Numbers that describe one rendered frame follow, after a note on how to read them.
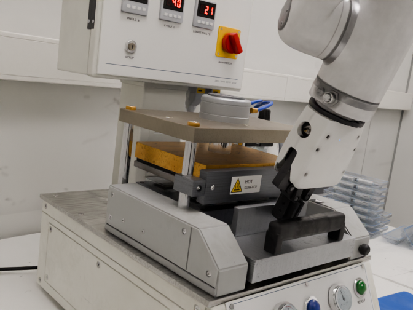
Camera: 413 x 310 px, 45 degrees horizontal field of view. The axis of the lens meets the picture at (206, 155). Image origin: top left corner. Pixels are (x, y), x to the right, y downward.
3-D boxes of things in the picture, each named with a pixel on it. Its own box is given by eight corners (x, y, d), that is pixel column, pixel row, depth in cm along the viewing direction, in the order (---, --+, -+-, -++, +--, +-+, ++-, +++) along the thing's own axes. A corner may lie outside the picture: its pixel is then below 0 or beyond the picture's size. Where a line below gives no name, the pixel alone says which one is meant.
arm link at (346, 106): (353, 101, 56) (341, 125, 57) (392, 106, 62) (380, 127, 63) (302, 70, 61) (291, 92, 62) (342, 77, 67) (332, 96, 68)
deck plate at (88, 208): (39, 197, 89) (39, 192, 89) (188, 186, 112) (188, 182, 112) (208, 308, 56) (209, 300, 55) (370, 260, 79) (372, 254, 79)
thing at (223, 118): (94, 157, 82) (101, 78, 80) (228, 154, 103) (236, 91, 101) (186, 197, 64) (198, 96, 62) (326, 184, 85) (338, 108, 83)
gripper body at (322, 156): (339, 116, 57) (298, 196, 61) (385, 119, 64) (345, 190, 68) (294, 87, 61) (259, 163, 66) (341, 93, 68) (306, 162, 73)
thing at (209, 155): (133, 166, 79) (139, 106, 78) (232, 162, 94) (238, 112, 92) (203, 194, 67) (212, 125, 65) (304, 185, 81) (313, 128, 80)
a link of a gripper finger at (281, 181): (272, 176, 61) (282, 197, 65) (318, 135, 62) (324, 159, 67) (266, 170, 62) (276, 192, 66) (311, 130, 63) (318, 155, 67)
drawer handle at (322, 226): (262, 250, 63) (267, 219, 62) (331, 235, 73) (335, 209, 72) (275, 256, 61) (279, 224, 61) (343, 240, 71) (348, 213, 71)
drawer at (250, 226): (120, 216, 81) (125, 170, 80) (219, 205, 96) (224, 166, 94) (251, 290, 59) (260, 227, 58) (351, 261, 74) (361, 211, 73)
